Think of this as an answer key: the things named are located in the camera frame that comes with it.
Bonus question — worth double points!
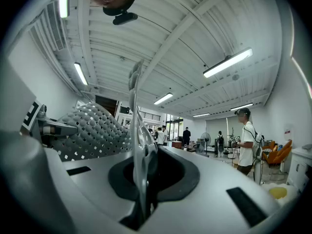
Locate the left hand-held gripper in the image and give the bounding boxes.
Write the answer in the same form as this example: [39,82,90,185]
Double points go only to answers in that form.
[21,99,78,147]

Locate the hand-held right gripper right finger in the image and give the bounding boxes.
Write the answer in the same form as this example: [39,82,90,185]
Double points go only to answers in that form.
[146,146,281,234]

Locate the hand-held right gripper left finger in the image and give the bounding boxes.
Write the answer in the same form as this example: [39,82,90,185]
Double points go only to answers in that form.
[45,148,137,234]

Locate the grey perforated plastic basket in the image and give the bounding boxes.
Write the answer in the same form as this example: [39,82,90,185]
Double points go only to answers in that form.
[52,58,156,225]

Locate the black standing fan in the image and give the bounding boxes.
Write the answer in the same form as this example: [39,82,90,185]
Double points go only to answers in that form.
[200,132,212,156]

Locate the yellow round object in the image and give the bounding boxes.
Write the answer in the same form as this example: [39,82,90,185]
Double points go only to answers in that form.
[268,186,288,200]

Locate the orange chair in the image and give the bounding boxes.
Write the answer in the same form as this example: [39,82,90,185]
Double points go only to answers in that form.
[262,139,293,166]

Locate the white cabinet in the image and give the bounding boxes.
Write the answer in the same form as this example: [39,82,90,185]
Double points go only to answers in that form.
[286,146,312,193]

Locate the black head camera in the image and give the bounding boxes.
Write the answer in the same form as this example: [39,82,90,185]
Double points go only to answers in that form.
[102,6,139,26]

